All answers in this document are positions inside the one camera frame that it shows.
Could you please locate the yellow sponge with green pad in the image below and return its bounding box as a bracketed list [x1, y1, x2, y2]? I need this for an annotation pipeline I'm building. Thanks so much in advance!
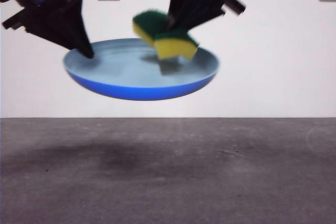
[132, 9, 200, 61]

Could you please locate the light blue round plate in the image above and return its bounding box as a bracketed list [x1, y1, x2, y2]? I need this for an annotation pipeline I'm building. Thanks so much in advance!
[62, 38, 221, 101]

